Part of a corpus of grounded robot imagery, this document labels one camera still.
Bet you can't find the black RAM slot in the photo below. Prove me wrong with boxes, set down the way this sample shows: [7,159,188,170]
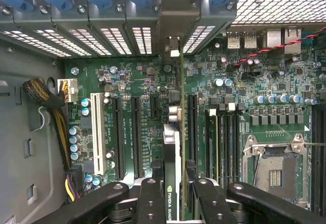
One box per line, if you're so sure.
[233,111,241,183]
[226,111,234,184]
[218,111,227,185]

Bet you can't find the long black expansion slot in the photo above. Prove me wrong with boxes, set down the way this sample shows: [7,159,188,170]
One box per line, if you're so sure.
[187,94,199,166]
[112,96,126,181]
[130,96,144,179]

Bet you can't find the silver CPU socket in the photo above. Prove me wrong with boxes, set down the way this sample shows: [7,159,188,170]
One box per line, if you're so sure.
[241,133,313,209]

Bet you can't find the white expansion slot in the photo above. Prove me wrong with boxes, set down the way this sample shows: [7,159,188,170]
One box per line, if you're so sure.
[90,93,105,176]

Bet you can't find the short black expansion slot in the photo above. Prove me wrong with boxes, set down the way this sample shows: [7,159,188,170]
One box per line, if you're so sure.
[150,95,161,120]

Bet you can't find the green motherboard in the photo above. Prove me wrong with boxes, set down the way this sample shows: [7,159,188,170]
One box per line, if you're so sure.
[63,25,326,217]

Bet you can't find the white power connector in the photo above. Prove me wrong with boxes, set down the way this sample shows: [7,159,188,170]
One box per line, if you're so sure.
[57,78,78,104]

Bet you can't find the dark grey PC case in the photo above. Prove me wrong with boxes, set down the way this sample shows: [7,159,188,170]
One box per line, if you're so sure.
[0,0,326,224]

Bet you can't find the silver USB port block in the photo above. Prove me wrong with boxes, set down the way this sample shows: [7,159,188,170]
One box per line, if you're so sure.
[226,31,241,49]
[243,31,258,49]

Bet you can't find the silver network port block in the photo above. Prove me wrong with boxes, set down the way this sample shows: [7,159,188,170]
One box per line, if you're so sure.
[265,27,303,54]

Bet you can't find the black connector with coloured wires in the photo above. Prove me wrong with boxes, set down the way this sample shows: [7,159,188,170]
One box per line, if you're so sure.
[64,164,84,202]

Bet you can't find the yellow black sleeved power cable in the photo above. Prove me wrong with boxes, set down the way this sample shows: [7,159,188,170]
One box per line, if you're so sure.
[22,77,72,174]

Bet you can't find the red black twisted wire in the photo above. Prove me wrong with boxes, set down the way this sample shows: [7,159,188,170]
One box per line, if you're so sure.
[232,26,326,67]

